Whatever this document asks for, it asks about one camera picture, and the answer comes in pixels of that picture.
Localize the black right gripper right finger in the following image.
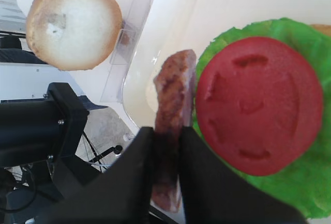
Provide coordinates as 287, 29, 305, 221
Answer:
179, 127, 307, 223

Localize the left clear acrylic rail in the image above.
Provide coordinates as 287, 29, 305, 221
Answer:
100, 0, 153, 105

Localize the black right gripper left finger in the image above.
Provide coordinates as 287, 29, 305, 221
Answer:
38, 127, 154, 223

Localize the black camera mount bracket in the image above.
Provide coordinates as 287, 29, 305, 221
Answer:
1, 82, 101, 197

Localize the white crust bread slice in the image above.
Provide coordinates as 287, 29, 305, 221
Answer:
26, 0, 123, 71

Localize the red tomato slice on burger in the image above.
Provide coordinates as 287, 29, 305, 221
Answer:
195, 37, 323, 176

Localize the clear bread holder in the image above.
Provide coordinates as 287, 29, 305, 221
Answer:
110, 21, 138, 65

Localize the bottom bun slice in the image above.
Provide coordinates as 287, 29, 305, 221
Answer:
310, 24, 331, 36

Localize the green lettuce leaf on burger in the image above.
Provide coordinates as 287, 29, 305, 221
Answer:
197, 18, 330, 219

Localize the cream rectangular tray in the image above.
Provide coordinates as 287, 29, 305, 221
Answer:
123, 0, 330, 128

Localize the brown meat patty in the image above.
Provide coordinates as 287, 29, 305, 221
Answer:
151, 50, 197, 213

